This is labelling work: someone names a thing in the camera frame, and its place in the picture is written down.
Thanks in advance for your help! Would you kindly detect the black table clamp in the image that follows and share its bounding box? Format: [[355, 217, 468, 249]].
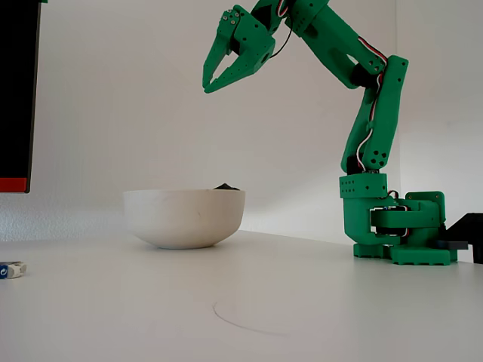
[[436, 213, 483, 265]]

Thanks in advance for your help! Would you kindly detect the blue and white eraser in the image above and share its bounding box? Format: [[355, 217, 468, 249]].
[[0, 260, 28, 281]]

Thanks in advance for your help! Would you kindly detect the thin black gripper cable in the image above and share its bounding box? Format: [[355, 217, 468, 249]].
[[270, 18, 294, 60]]

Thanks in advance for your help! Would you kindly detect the black panel with red edge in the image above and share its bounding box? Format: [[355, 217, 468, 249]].
[[0, 0, 42, 195]]

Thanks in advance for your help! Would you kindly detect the red white black servo wire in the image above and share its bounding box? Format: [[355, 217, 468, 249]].
[[355, 34, 389, 173]]

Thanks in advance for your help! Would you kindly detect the white round bowl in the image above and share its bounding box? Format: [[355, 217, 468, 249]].
[[123, 188, 247, 250]]

